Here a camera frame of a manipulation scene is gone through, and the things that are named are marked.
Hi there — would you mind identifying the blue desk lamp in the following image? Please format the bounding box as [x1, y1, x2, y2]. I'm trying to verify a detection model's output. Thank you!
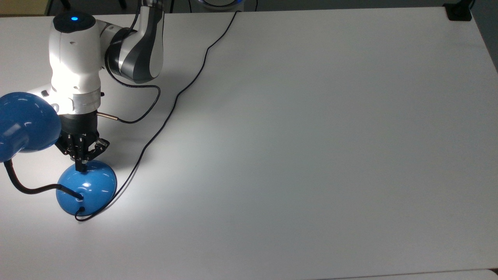
[0, 92, 117, 217]

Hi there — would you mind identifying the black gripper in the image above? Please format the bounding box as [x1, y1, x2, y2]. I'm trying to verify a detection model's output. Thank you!
[55, 112, 110, 172]

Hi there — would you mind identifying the black table clamp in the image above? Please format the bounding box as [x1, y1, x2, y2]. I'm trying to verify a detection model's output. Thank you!
[444, 2, 473, 21]

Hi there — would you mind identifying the black lamp power cord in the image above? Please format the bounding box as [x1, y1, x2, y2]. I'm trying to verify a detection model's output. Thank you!
[75, 11, 238, 223]

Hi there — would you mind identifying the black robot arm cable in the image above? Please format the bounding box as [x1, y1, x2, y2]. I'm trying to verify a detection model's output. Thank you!
[96, 58, 161, 124]

